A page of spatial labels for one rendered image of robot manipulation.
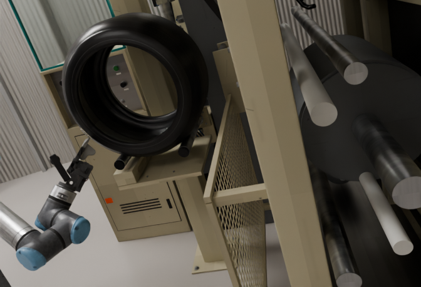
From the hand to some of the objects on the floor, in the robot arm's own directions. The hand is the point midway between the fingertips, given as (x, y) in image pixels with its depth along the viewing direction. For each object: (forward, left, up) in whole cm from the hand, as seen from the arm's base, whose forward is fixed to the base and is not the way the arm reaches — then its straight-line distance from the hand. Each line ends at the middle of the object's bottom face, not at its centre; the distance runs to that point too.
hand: (86, 139), depth 144 cm
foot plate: (+32, +42, -101) cm, 114 cm away
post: (+32, +42, -101) cm, 114 cm away
